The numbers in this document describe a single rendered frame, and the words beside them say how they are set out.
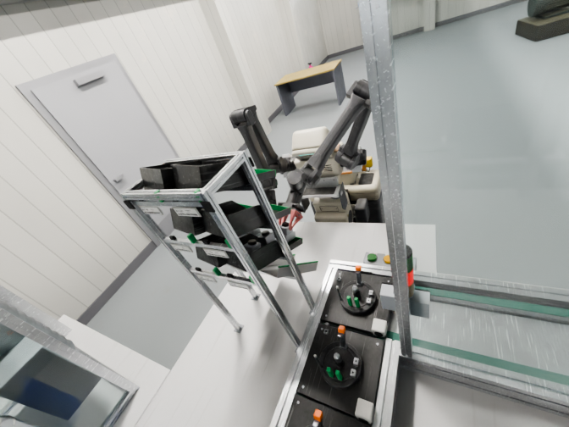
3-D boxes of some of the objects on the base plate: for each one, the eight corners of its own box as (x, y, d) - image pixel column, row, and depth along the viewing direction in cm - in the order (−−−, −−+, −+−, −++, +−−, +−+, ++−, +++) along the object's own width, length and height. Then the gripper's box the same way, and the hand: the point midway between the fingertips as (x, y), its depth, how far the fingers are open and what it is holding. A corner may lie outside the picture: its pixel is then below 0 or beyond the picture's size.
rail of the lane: (334, 272, 129) (329, 257, 123) (599, 312, 84) (613, 293, 78) (331, 281, 126) (326, 267, 119) (605, 328, 80) (621, 309, 74)
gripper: (310, 197, 106) (300, 234, 102) (289, 196, 112) (278, 230, 108) (302, 190, 101) (291, 228, 97) (281, 189, 106) (269, 224, 102)
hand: (285, 227), depth 102 cm, fingers closed on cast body, 4 cm apart
